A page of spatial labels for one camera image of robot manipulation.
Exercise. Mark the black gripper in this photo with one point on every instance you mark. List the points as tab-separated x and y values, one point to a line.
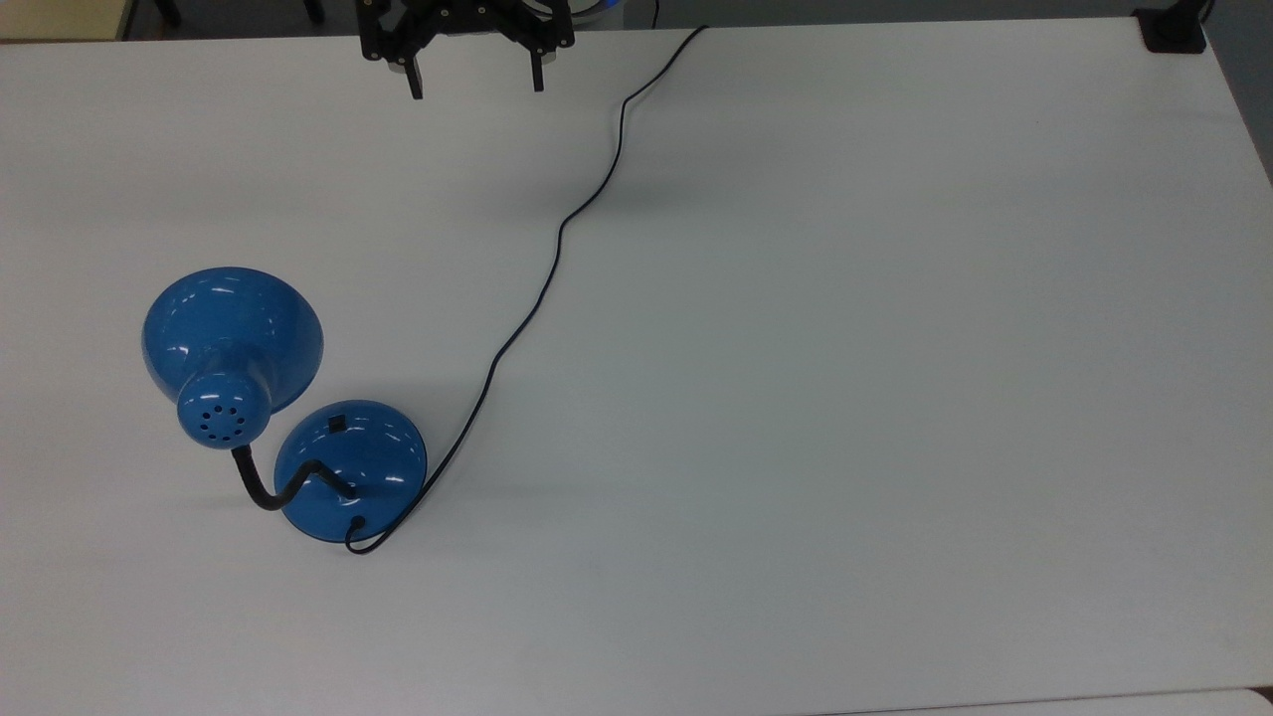
467	14

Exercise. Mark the blue gooseneck desk lamp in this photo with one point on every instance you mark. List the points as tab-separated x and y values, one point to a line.
350	467

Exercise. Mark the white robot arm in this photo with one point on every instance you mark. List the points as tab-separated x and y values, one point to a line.
599	6

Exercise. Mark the black furniture leg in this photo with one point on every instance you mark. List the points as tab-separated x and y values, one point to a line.
314	9
169	10

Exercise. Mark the black camera stand clamp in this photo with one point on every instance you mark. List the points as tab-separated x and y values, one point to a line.
1172	30

